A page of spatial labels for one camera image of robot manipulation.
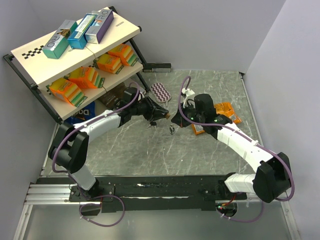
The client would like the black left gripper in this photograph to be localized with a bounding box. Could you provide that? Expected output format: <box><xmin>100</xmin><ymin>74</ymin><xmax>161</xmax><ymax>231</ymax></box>
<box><xmin>130</xmin><ymin>96</ymin><xmax>169</xmax><ymax>122</ymax></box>

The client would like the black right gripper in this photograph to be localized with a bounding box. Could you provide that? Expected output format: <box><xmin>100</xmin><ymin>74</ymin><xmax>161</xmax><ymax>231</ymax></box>
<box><xmin>171</xmin><ymin>101</ymin><xmax>205</xmax><ymax>128</ymax></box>

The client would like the robot figure keychain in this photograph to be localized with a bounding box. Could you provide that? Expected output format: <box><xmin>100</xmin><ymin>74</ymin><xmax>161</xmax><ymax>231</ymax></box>
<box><xmin>169</xmin><ymin>124</ymin><xmax>175</xmax><ymax>135</ymax></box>

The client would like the black head key pair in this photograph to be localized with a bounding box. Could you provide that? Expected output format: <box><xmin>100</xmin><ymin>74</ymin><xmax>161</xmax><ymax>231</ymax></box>
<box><xmin>147</xmin><ymin>121</ymin><xmax>157</xmax><ymax>129</ymax></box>

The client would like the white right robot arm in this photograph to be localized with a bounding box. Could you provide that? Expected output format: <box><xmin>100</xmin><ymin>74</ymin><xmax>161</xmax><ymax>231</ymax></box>
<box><xmin>171</xmin><ymin>88</ymin><xmax>294</xmax><ymax>203</ymax></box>

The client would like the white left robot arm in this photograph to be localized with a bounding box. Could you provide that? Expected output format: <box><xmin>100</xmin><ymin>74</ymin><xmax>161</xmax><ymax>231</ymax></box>
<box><xmin>48</xmin><ymin>86</ymin><xmax>170</xmax><ymax>201</ymax></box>

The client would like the purple wavy pot holder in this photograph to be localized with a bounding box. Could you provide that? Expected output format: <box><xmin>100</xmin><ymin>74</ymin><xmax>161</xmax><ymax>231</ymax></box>
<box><xmin>150</xmin><ymin>82</ymin><xmax>172</xmax><ymax>104</ymax></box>

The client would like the orange chip bag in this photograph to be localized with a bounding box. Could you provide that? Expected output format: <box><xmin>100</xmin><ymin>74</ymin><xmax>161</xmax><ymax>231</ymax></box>
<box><xmin>191</xmin><ymin>102</ymin><xmax>242</xmax><ymax>135</ymax></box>

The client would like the brown paper bag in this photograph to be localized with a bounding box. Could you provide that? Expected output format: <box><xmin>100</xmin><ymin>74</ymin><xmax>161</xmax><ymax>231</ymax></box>
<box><xmin>98</xmin><ymin>83</ymin><xmax>138</xmax><ymax>110</ymax></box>

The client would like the orange sponge pack right back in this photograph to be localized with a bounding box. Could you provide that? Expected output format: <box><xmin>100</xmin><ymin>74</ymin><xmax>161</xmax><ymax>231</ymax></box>
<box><xmin>107</xmin><ymin>43</ymin><xmax>139</xmax><ymax>67</ymax></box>

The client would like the orange sponge pack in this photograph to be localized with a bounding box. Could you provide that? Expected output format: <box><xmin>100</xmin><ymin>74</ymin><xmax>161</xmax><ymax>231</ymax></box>
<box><xmin>93</xmin><ymin>53</ymin><xmax>124</xmax><ymax>74</ymax></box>
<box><xmin>46</xmin><ymin>77</ymin><xmax>87</xmax><ymax>107</ymax></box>
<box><xmin>64</xmin><ymin>66</ymin><xmax>105</xmax><ymax>89</ymax></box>
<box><xmin>107</xmin><ymin>43</ymin><xmax>139</xmax><ymax>67</ymax></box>

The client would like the orange sponge pack right front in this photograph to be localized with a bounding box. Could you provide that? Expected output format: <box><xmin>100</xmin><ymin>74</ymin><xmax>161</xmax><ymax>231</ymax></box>
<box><xmin>93</xmin><ymin>53</ymin><xmax>124</xmax><ymax>74</ymax></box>

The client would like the blue doritos bag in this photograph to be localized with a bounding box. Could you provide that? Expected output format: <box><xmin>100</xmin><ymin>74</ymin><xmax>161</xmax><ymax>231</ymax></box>
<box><xmin>65</xmin><ymin>101</ymin><xmax>96</xmax><ymax>125</ymax></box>

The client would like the orange sponge pack middle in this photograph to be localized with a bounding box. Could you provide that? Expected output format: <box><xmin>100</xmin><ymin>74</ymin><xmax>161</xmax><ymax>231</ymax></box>
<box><xmin>64</xmin><ymin>66</ymin><xmax>105</xmax><ymax>89</ymax></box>

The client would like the orange sponge pack front left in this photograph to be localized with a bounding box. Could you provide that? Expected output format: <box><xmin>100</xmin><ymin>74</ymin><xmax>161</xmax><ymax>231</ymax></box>
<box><xmin>46</xmin><ymin>77</ymin><xmax>87</xmax><ymax>107</ymax></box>

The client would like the cream two tier shelf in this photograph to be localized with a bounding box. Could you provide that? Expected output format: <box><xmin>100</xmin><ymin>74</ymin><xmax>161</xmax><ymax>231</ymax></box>
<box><xmin>3</xmin><ymin>13</ymin><xmax>150</xmax><ymax>123</ymax></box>

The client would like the blue carton box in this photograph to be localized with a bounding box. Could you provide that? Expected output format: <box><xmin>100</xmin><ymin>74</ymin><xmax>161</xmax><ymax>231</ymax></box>
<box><xmin>68</xmin><ymin>13</ymin><xmax>97</xmax><ymax>49</ymax></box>

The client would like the purple rio box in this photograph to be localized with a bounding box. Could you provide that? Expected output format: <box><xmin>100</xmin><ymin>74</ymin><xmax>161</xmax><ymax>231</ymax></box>
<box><xmin>85</xmin><ymin>9</ymin><xmax>114</xmax><ymax>44</ymax></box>

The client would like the teal rio box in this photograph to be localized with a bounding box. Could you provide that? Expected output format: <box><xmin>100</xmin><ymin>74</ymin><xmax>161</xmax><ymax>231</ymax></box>
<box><xmin>42</xmin><ymin>20</ymin><xmax>78</xmax><ymax>59</ymax></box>

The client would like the black box at wall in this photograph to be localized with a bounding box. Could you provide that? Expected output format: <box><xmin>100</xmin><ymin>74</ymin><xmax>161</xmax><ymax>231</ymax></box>
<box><xmin>142</xmin><ymin>63</ymin><xmax>172</xmax><ymax>73</ymax></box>

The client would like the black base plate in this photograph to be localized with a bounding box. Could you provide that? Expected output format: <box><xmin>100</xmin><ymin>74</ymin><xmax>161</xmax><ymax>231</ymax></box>
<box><xmin>69</xmin><ymin>175</ymin><xmax>247</xmax><ymax>213</ymax></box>

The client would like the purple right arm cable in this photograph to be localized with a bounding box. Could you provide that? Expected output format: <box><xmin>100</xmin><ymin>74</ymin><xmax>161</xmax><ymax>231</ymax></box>
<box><xmin>176</xmin><ymin>76</ymin><xmax>295</xmax><ymax>223</ymax></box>

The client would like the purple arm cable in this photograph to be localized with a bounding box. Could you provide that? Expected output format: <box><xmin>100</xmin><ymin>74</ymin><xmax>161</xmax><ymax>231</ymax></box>
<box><xmin>176</xmin><ymin>76</ymin><xmax>295</xmax><ymax>223</ymax></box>
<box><xmin>51</xmin><ymin>81</ymin><xmax>141</xmax><ymax>228</ymax></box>

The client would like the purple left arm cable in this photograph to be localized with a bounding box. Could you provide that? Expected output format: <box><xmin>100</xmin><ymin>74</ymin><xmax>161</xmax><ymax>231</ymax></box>
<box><xmin>51</xmin><ymin>81</ymin><xmax>141</xmax><ymax>228</ymax></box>

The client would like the aluminium rail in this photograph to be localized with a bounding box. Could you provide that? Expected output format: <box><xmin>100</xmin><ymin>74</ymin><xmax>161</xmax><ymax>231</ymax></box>
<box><xmin>24</xmin><ymin>184</ymin><xmax>74</xmax><ymax>205</ymax></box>

